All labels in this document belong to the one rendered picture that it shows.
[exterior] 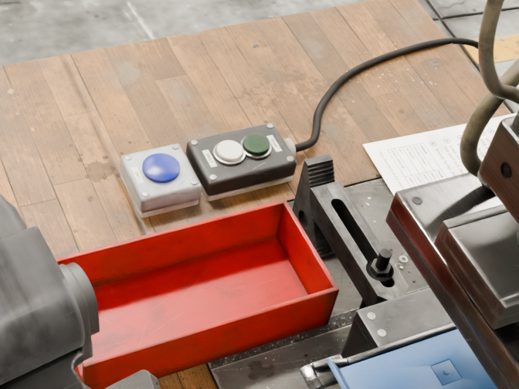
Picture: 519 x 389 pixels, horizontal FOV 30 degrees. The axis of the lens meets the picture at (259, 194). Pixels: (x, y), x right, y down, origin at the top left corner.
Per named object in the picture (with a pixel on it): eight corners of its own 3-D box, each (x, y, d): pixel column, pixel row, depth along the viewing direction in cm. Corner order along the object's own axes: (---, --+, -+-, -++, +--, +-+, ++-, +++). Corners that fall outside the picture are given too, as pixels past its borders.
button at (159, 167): (136, 168, 104) (137, 155, 102) (171, 160, 105) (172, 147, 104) (149, 194, 102) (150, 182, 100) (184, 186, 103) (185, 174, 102)
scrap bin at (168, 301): (45, 299, 93) (43, 260, 89) (276, 235, 103) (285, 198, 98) (83, 402, 87) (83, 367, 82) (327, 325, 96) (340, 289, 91)
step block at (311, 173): (290, 216, 105) (303, 159, 98) (313, 210, 106) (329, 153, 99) (317, 261, 101) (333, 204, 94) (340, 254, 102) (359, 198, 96)
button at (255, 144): (236, 149, 108) (239, 136, 106) (260, 143, 109) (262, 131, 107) (247, 167, 106) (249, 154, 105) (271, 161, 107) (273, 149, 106)
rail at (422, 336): (340, 373, 85) (346, 357, 83) (465, 330, 90) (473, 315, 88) (343, 378, 84) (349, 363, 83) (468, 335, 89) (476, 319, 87)
